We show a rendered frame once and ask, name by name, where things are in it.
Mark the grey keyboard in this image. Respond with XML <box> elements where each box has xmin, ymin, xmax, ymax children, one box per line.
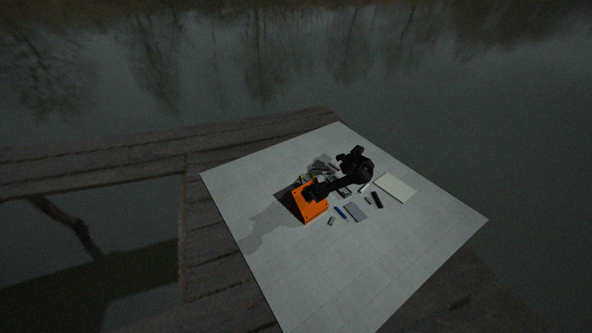
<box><xmin>327</xmin><ymin>175</ymin><xmax>352</xmax><ymax>199</ymax></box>

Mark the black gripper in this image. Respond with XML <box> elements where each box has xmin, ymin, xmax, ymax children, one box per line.
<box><xmin>336</xmin><ymin>154</ymin><xmax>354</xmax><ymax>175</ymax></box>

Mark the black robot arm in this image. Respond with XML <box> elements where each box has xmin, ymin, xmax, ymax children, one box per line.
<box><xmin>303</xmin><ymin>145</ymin><xmax>375</xmax><ymax>203</ymax></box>

